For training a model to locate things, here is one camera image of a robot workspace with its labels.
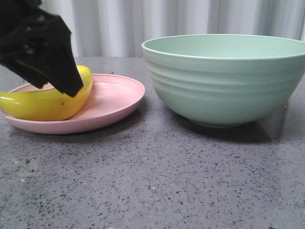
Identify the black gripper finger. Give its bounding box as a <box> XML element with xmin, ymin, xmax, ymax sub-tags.
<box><xmin>45</xmin><ymin>42</ymin><xmax>83</xmax><ymax>97</ymax></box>
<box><xmin>4</xmin><ymin>57</ymin><xmax>51</xmax><ymax>88</ymax></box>

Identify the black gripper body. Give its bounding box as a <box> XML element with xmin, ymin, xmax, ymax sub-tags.
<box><xmin>0</xmin><ymin>0</ymin><xmax>71</xmax><ymax>62</ymax></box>

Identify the yellow banana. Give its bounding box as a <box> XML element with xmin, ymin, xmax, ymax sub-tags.
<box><xmin>0</xmin><ymin>65</ymin><xmax>93</xmax><ymax>121</ymax></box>

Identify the pink plate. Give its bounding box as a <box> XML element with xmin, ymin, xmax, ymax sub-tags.
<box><xmin>0</xmin><ymin>74</ymin><xmax>145</xmax><ymax>135</ymax></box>

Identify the green ribbed bowl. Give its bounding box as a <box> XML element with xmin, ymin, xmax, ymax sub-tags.
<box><xmin>142</xmin><ymin>34</ymin><xmax>305</xmax><ymax>128</ymax></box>

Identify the white pleated curtain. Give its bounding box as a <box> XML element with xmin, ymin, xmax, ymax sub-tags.
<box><xmin>42</xmin><ymin>0</ymin><xmax>305</xmax><ymax>57</ymax></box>

